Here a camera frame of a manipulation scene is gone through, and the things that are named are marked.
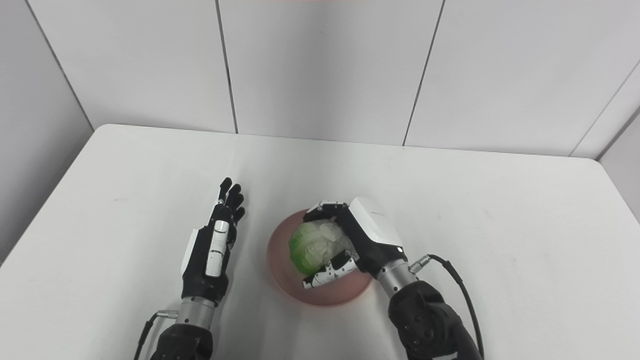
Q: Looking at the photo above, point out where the green cabbage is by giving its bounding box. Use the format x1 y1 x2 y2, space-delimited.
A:
288 219 356 275

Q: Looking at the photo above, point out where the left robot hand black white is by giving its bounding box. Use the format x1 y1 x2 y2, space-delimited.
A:
180 177 246 306

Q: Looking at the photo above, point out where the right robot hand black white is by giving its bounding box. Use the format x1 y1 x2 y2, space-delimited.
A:
301 196 409 290

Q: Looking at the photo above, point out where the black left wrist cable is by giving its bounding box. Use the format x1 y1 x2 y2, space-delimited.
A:
133 310 180 360

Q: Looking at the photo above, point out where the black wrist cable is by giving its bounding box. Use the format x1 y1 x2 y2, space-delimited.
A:
133 310 180 360
409 253 486 360

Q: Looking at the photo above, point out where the pink round plate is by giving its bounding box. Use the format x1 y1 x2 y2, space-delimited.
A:
266 208 373 307

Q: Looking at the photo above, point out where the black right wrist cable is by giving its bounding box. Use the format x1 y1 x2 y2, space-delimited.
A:
409 253 486 360

